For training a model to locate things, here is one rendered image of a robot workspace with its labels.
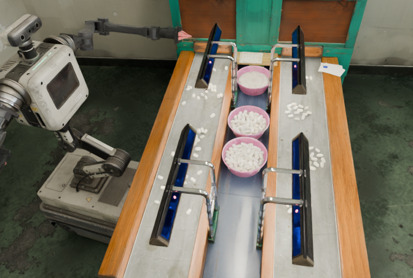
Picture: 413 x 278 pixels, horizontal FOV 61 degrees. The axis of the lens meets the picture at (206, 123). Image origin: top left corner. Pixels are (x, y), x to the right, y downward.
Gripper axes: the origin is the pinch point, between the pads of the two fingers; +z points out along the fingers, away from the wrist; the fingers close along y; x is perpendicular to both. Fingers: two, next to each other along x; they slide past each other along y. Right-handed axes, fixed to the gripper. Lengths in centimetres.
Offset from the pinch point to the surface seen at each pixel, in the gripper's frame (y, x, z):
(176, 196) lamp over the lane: 46, 93, 28
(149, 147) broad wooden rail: 60, 40, -11
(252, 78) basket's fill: 35, -38, 36
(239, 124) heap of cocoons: 51, 7, 37
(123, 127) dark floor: 108, -55, -85
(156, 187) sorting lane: 70, 62, 3
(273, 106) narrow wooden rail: 42, -10, 56
